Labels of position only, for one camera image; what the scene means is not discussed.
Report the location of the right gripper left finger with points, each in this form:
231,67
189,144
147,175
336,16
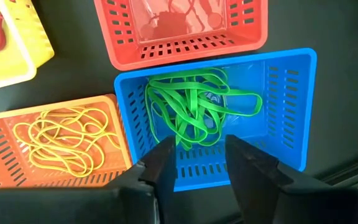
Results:
158,174

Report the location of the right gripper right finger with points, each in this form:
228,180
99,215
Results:
259,193

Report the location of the yellow rubber band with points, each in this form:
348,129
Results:
104,124
73,169
20,124

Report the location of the blue plastic basket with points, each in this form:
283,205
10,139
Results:
291,109

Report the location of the red plastic basket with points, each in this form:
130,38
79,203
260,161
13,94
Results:
182,51

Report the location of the yellow plastic basket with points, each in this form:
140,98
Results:
17,56

